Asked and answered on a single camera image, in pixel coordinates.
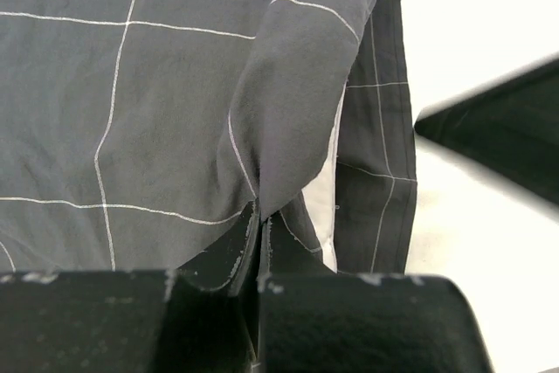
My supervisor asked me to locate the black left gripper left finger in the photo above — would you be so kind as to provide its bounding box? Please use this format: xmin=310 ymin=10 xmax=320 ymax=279
xmin=1 ymin=203 xmax=259 ymax=372

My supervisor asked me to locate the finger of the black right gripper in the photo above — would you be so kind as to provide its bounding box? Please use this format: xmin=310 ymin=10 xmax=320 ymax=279
xmin=414 ymin=55 xmax=558 ymax=204

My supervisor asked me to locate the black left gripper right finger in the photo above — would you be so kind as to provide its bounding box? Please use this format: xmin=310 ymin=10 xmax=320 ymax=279
xmin=259 ymin=215 xmax=493 ymax=372

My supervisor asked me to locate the white pillow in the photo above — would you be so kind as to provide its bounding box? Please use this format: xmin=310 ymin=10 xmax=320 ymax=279
xmin=302 ymin=93 xmax=344 ymax=273

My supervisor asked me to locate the dark grey checked pillowcase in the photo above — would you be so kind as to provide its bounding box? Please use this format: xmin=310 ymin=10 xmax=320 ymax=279
xmin=1 ymin=0 xmax=417 ymax=273

